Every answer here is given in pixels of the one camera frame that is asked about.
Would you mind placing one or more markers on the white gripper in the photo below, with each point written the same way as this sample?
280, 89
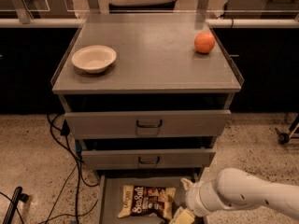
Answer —
192, 197

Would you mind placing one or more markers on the brown sea salt chip bag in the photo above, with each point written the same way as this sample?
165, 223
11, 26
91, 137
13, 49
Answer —
140, 201

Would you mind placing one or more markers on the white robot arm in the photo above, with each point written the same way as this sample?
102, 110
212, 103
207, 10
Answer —
232, 190

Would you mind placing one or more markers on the grey top drawer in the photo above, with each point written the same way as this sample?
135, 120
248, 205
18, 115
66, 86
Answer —
144, 124

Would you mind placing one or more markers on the grey middle drawer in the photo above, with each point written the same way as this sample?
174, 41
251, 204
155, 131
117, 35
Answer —
148, 158

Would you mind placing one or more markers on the grey metal drawer cabinet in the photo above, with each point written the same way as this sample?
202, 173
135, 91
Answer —
157, 69

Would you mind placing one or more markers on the black wheeled stand base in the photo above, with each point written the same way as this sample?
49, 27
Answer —
292, 133

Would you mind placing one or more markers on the orange fruit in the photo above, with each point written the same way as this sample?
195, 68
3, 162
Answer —
204, 42

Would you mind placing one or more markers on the black bar on floor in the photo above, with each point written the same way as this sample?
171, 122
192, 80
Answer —
18, 196

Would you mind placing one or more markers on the dark chair back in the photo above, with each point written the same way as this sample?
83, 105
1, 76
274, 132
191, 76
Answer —
158, 6

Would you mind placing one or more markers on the grey metal post left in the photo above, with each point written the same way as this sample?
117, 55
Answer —
22, 11

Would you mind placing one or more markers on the white counter rail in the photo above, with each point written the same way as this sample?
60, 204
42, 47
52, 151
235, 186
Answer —
213, 23

